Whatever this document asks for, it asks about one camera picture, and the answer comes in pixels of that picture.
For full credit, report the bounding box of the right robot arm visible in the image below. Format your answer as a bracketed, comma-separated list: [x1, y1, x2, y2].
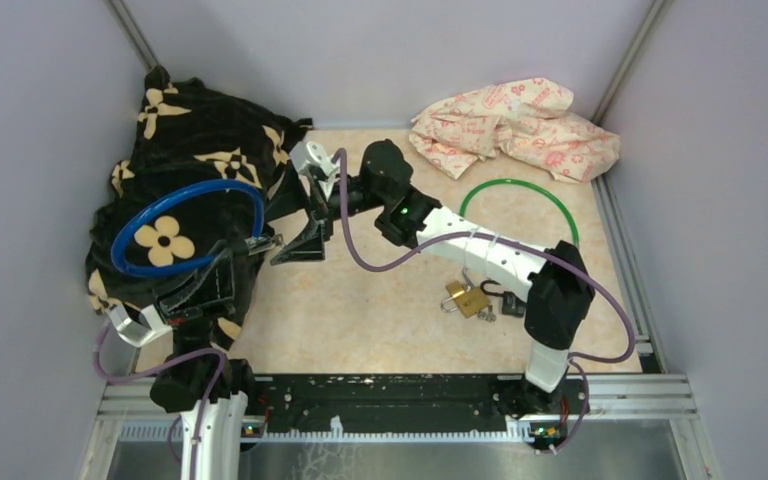
[270, 139, 594, 412]

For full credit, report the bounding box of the black padlock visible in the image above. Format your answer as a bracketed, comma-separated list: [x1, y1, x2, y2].
[479, 279, 527, 318]

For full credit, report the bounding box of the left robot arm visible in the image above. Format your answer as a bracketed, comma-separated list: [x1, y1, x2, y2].
[150, 252, 260, 479]

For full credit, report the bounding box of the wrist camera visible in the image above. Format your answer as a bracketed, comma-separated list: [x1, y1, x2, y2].
[107, 305, 172, 348]
[289, 141, 340, 200]

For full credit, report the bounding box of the black floral blanket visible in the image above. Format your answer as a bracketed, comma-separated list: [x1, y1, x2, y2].
[85, 66, 314, 349]

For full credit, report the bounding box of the aluminium frame rail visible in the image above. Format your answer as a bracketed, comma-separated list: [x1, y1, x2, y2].
[97, 374, 698, 444]

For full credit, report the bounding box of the purple cable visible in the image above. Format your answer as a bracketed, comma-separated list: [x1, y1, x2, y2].
[330, 148, 638, 455]
[94, 321, 230, 480]

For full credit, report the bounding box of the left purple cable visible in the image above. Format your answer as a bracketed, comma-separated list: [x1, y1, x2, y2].
[94, 321, 230, 480]

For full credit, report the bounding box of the crumpled printed paper bag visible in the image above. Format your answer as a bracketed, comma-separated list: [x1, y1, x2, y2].
[408, 78, 621, 184]

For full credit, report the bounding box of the blue cable lock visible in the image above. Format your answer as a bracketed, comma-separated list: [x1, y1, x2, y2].
[110, 179, 267, 278]

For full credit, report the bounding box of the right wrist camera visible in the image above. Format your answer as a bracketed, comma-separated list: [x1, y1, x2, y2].
[289, 141, 340, 200]

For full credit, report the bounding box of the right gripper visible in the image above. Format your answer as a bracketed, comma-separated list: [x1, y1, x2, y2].
[254, 162, 387, 267]

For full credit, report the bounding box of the large brass padlock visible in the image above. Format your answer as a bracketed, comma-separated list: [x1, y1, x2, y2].
[454, 267, 496, 323]

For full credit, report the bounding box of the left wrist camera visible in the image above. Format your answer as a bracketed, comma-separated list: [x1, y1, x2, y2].
[107, 305, 172, 348]

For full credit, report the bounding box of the small brass padlock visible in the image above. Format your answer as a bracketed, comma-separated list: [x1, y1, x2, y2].
[440, 280, 469, 313]

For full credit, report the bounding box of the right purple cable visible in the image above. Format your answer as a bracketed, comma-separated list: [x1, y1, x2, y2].
[330, 148, 638, 455]

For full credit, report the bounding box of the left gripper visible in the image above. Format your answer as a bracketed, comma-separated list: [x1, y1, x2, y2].
[151, 241, 234, 364]

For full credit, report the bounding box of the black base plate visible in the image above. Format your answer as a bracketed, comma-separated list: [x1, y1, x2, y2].
[246, 373, 589, 434]

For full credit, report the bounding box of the green cable lock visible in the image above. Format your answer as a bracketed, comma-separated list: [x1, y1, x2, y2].
[459, 178, 580, 247]

